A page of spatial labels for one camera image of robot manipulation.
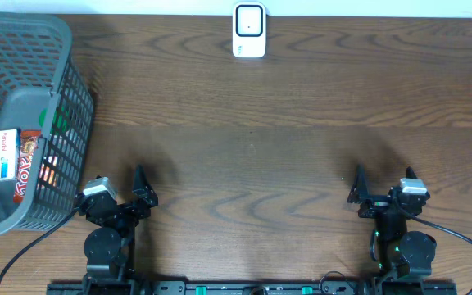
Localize orange snack packet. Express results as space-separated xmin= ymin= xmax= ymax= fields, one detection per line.
xmin=40 ymin=156 xmax=59 ymax=187

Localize green-lidded white jar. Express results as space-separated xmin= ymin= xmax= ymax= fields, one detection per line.
xmin=39 ymin=109 xmax=70 ymax=135

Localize orange Top chocolate bar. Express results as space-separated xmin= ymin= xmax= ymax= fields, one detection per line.
xmin=12 ymin=130 xmax=41 ymax=204

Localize white Panadol medicine box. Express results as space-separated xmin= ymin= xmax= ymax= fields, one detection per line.
xmin=0 ymin=129 xmax=18 ymax=181

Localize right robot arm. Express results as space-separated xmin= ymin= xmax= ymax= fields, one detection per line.
xmin=347 ymin=166 xmax=437 ymax=294

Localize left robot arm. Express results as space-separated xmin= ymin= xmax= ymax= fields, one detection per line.
xmin=75 ymin=166 xmax=158 ymax=294

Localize white barcode scanner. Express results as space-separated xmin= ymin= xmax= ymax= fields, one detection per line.
xmin=232 ymin=2 xmax=267 ymax=58

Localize grey plastic mesh basket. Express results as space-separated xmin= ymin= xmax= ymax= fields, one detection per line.
xmin=0 ymin=12 xmax=94 ymax=235

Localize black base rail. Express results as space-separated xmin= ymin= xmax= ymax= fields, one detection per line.
xmin=46 ymin=279 xmax=457 ymax=295

